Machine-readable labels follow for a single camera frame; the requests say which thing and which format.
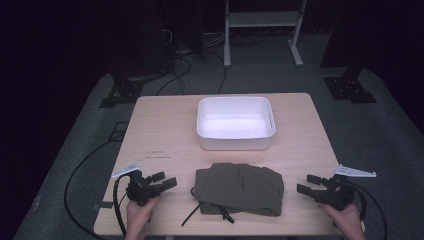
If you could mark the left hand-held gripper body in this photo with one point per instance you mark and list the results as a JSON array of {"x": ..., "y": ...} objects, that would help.
[{"x": 141, "y": 192}]

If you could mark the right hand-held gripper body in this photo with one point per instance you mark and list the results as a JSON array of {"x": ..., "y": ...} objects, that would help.
[{"x": 336, "y": 195}]

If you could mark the olive green shorts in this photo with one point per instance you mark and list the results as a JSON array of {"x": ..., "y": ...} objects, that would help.
[{"x": 238, "y": 188}]

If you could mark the white plastic bin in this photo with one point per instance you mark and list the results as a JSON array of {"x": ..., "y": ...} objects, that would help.
[{"x": 235, "y": 122}]

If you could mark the person's left hand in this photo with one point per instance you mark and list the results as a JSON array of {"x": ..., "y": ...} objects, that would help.
[{"x": 138, "y": 216}]

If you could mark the person's right hand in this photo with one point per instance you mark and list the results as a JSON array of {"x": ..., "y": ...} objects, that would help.
[{"x": 346, "y": 221}]

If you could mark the black metal stand base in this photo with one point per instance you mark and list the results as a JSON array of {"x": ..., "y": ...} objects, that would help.
[
  {"x": 125, "y": 90},
  {"x": 348, "y": 88}
]

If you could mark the white metal desk frame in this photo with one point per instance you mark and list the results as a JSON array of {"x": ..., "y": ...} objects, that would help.
[{"x": 227, "y": 40}]

